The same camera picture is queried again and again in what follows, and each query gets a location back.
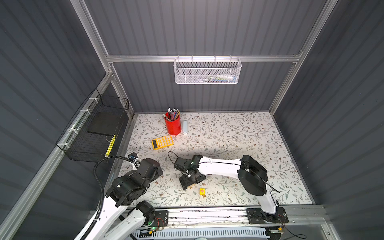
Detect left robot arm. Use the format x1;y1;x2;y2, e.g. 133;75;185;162
75;155;163;240

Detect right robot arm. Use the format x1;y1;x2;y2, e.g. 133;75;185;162
174;155;279;217

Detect light blue eraser block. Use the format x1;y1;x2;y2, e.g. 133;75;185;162
183;120;188;135

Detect yellow calculator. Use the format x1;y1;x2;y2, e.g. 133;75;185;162
151;135;174;150

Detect red pencil cup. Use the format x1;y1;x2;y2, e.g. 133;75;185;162
165;113;182;136

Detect pencils bundle in cup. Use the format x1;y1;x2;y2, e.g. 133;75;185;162
164;108;180;122

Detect black foam pad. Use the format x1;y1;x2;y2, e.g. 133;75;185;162
87;112;124;137

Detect markers in white basket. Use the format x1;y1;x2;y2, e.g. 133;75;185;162
199;75;238;84

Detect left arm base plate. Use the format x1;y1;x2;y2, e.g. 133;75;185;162
144;210;169;228

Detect black wire side basket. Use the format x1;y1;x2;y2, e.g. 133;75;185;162
57;91;131;163

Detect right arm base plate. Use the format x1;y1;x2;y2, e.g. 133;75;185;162
246;207;289;224

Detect white wire wall basket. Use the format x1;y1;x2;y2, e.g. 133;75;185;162
173;58;242;85

